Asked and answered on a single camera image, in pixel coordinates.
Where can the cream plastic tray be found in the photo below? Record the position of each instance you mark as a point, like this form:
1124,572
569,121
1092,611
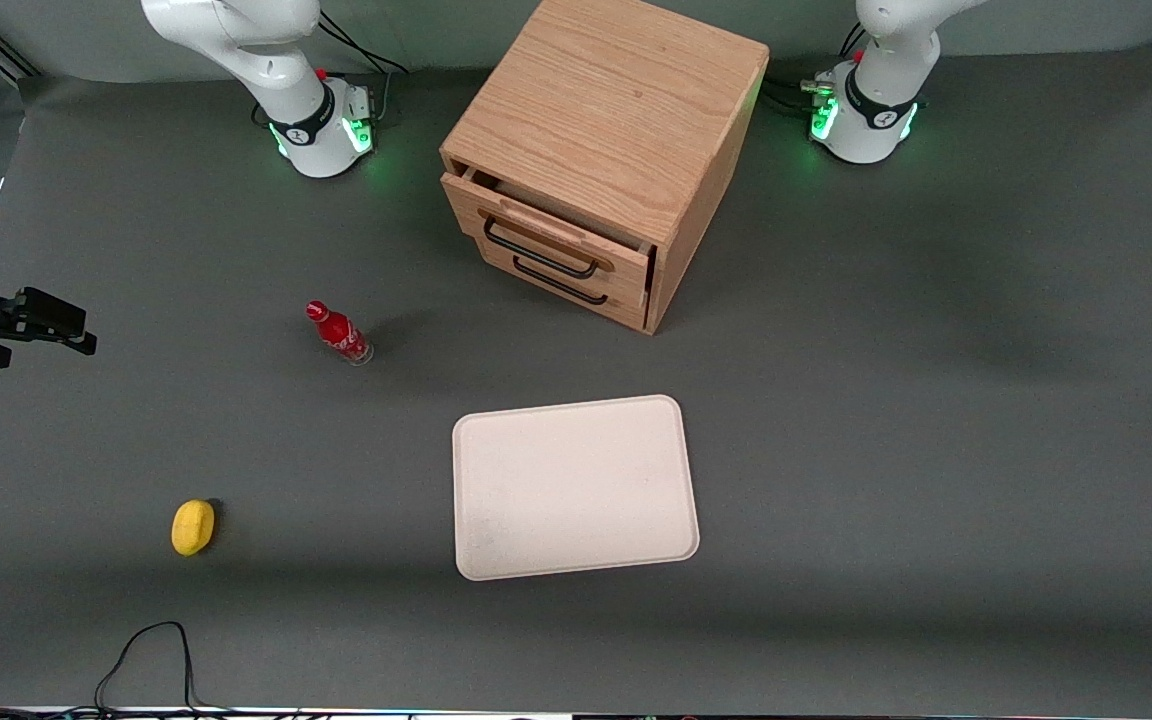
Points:
573,487

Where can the wooden drawer without lip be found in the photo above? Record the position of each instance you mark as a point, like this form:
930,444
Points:
626,300

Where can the yellow lemon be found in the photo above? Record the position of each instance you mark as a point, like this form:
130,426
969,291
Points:
192,527

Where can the aluminium frame rail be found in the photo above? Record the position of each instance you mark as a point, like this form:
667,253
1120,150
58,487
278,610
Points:
4,50

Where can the grey table mat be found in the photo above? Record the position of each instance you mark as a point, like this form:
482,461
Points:
886,450

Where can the red cola bottle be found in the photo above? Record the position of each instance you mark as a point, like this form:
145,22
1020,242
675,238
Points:
341,335

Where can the wooden drawer cabinet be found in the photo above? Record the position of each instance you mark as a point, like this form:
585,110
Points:
616,100

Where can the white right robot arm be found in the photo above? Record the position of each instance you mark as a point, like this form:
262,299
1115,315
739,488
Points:
311,120

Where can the wooden drawer with wide lip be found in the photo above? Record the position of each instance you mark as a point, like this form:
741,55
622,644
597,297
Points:
556,240

